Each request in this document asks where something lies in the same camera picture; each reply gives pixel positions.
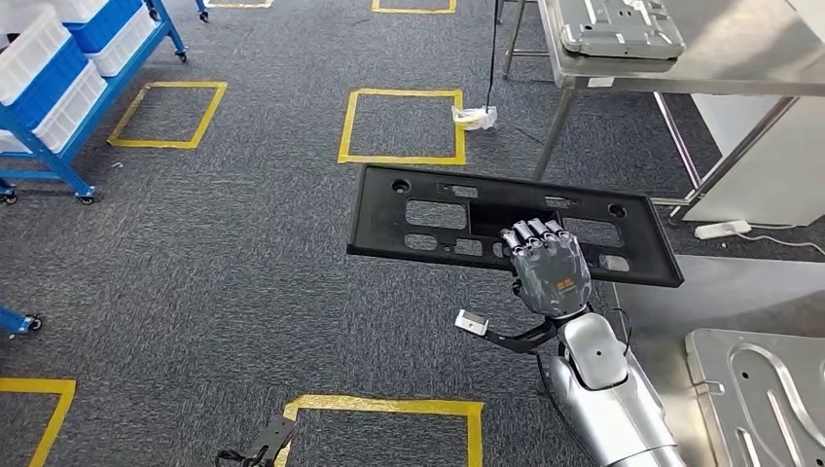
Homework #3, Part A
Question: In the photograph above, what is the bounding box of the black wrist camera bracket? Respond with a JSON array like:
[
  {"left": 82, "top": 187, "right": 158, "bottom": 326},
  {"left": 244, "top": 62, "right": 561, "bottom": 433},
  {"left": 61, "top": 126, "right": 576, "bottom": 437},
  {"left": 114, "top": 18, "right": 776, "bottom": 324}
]
[{"left": 480, "top": 318, "right": 562, "bottom": 356}]

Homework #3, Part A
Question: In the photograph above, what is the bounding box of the white plastic bag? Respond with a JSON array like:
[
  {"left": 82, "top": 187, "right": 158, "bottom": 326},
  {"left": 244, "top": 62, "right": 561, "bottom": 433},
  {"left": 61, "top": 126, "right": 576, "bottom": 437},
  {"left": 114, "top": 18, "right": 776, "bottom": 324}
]
[{"left": 450, "top": 104, "right": 499, "bottom": 132}]

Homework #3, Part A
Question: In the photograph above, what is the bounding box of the white power cable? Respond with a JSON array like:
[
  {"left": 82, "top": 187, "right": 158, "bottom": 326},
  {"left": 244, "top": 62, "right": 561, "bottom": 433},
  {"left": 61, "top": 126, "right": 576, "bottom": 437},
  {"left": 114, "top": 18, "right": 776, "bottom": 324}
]
[{"left": 735, "top": 224, "right": 825, "bottom": 257}]

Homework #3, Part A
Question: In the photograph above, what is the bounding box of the thin black pole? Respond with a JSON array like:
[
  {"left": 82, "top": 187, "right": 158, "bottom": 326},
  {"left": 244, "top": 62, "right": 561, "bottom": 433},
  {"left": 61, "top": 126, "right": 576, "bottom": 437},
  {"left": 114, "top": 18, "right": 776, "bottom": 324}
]
[{"left": 484, "top": 0, "right": 503, "bottom": 111}]

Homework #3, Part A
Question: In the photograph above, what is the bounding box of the white cabinet panel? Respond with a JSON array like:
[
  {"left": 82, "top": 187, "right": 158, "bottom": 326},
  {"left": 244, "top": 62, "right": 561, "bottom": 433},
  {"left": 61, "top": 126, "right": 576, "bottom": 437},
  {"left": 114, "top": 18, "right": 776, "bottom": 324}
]
[{"left": 681, "top": 0, "right": 825, "bottom": 228}]

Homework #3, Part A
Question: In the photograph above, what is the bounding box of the yellow floor tape square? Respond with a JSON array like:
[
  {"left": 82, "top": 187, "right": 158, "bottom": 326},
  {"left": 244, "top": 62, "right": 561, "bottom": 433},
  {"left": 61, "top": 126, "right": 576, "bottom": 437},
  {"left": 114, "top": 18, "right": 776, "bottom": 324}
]
[
  {"left": 372, "top": 0, "right": 458, "bottom": 17},
  {"left": 106, "top": 81, "right": 230, "bottom": 152},
  {"left": 338, "top": 88, "right": 468, "bottom": 167},
  {"left": 205, "top": 0, "right": 276, "bottom": 11},
  {"left": 273, "top": 394, "right": 485, "bottom": 467}
]

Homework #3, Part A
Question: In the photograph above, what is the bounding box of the grey machined metal plate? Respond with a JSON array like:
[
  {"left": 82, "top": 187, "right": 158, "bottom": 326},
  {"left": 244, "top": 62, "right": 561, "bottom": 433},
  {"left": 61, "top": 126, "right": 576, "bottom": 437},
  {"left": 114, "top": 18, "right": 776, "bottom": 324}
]
[{"left": 556, "top": 0, "right": 689, "bottom": 62}]

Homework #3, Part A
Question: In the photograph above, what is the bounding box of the white power strip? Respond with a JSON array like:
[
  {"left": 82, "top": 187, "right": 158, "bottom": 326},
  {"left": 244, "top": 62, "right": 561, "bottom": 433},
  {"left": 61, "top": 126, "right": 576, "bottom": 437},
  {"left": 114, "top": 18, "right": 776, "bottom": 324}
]
[{"left": 694, "top": 220, "right": 754, "bottom": 241}]

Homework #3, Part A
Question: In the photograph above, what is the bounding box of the stainless steel side table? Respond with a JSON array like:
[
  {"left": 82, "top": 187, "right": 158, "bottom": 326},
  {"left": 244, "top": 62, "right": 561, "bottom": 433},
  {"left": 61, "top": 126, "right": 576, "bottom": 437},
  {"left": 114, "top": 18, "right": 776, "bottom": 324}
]
[{"left": 501, "top": 0, "right": 825, "bottom": 222}]

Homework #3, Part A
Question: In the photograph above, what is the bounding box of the robot right hand grey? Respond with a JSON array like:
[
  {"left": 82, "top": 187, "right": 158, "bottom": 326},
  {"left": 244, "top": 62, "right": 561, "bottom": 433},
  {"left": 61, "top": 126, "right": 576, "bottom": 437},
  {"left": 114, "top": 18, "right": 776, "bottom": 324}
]
[{"left": 499, "top": 219, "right": 592, "bottom": 320}]

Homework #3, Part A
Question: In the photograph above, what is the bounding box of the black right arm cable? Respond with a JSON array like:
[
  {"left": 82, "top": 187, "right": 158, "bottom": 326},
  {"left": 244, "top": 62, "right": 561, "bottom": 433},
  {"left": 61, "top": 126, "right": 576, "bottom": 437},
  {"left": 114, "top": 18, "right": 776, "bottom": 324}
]
[{"left": 533, "top": 307, "right": 634, "bottom": 448}]

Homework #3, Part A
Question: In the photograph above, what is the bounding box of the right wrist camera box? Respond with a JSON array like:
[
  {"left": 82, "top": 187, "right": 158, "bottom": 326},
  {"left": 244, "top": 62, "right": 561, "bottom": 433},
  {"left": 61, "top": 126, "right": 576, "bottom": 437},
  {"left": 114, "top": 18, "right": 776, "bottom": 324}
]
[{"left": 453, "top": 308, "right": 490, "bottom": 339}]

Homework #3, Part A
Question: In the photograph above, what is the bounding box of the black plastic panel part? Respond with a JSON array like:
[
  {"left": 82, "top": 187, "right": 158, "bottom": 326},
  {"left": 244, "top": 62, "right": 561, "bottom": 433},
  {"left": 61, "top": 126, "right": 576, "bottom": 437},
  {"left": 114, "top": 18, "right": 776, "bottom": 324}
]
[{"left": 346, "top": 163, "right": 686, "bottom": 289}]

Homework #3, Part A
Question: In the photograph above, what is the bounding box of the stainless steel workbench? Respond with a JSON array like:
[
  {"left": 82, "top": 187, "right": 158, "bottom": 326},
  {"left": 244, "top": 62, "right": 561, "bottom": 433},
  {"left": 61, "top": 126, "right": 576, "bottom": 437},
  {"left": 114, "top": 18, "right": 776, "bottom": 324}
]
[{"left": 612, "top": 254, "right": 825, "bottom": 467}]

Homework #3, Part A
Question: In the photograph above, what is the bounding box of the large machined aluminium plate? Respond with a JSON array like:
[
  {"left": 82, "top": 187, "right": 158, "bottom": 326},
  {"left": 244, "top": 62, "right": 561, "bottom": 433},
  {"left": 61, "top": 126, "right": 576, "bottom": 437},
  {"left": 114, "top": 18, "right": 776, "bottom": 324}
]
[{"left": 684, "top": 328, "right": 825, "bottom": 467}]

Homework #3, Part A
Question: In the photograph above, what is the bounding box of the blue rack on casters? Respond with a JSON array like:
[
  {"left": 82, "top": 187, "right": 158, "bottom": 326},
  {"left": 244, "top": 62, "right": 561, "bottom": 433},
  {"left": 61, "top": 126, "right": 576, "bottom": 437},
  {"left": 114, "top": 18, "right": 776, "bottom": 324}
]
[
  {"left": 142, "top": 0, "right": 211, "bottom": 24},
  {"left": 0, "top": 0, "right": 190, "bottom": 207}
]

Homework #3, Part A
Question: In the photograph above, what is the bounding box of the translucent white plastic crate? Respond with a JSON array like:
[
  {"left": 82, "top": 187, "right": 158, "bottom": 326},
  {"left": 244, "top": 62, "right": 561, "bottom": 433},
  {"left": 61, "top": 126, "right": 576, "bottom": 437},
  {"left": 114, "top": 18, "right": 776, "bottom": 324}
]
[
  {"left": 32, "top": 60, "right": 108, "bottom": 155},
  {"left": 0, "top": 6, "right": 71, "bottom": 108},
  {"left": 51, "top": 0, "right": 104, "bottom": 24},
  {"left": 87, "top": 6, "right": 160, "bottom": 79}
]

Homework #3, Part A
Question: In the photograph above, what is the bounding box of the blue plastic crate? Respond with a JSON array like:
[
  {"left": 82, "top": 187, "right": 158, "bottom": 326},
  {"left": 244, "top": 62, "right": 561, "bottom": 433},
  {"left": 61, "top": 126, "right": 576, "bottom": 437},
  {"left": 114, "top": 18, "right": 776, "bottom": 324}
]
[
  {"left": 6, "top": 38, "right": 89, "bottom": 130},
  {"left": 64, "top": 0, "right": 144, "bottom": 54}
]

